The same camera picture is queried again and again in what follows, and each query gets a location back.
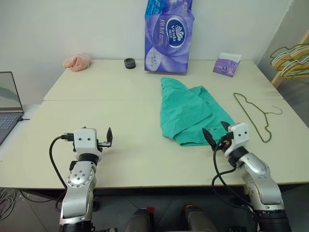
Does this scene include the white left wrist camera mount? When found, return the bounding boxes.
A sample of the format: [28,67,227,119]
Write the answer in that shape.
[73,128,103,156]

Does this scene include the olive green wire hanger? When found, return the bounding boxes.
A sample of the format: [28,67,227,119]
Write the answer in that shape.
[233,92,283,144]
[269,44,309,64]

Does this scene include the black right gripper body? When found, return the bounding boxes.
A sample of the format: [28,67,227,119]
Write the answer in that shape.
[218,131,234,152]

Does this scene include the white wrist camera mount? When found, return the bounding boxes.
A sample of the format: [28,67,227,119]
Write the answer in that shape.
[223,122,250,158]
[73,128,103,156]

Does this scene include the small purple tissue box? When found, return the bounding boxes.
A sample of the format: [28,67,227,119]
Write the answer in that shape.
[212,52,243,78]

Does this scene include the grey floor cables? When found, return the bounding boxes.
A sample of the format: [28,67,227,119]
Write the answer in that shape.
[0,188,17,218]

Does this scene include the wooden clothes rack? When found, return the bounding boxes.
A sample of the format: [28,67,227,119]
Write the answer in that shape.
[271,30,309,88]

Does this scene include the dark rounded shape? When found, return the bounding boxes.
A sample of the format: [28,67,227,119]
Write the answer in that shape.
[184,204,218,232]
[124,207,155,232]

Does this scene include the green shorts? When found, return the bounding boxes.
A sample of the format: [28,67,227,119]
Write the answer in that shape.
[159,77,236,147]

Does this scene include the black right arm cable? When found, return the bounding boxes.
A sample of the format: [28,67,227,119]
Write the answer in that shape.
[211,142,254,215]

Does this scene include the pink fluffy cloth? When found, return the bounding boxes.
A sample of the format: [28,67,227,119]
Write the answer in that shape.
[63,53,92,73]

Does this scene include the grey laptop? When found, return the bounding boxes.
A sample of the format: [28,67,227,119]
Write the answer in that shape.
[0,71,25,146]

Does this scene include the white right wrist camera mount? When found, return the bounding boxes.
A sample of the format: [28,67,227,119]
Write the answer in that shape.
[223,122,250,158]

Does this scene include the purple Vinda tissue pack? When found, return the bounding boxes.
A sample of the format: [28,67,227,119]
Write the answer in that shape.
[144,0,196,75]

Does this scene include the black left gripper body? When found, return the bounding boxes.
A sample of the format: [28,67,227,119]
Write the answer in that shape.
[96,139,112,149]

